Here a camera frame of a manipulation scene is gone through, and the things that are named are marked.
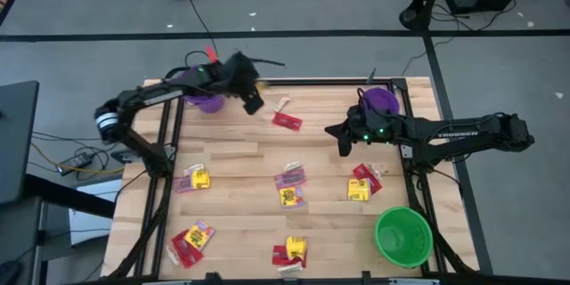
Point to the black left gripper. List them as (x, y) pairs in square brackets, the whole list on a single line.
[(238, 73)]

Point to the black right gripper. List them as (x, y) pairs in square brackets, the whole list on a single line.
[(369, 127)]

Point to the white Whoppers candy pack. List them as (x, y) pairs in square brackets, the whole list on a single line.
[(293, 166), (375, 170), (173, 254), (281, 104), (193, 169)]

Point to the red Skittles candy pack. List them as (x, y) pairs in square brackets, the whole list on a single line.
[(279, 257), (181, 184), (367, 177), (287, 121), (187, 253)]

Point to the yellow Sour Patch pack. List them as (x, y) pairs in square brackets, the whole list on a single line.
[(358, 189), (199, 235), (290, 197), (200, 179), (296, 247)]

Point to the yellow pink packet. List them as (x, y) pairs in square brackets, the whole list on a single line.
[(290, 179)]

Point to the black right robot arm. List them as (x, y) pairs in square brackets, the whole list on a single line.
[(458, 133)]

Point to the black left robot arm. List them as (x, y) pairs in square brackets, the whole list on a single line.
[(147, 95)]

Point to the purple bucket with black print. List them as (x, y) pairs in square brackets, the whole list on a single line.
[(380, 100)]

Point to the purple bucket with white eyes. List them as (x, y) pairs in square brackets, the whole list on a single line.
[(209, 103)]

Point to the green plastic bucket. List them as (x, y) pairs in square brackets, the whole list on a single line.
[(403, 238)]

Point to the black clamp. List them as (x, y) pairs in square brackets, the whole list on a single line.
[(366, 278), (213, 278)]

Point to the black power adapter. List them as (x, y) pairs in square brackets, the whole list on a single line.
[(75, 161)]

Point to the white panel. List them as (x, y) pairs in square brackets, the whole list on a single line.
[(95, 211)]

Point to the black desk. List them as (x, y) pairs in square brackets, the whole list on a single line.
[(18, 142)]

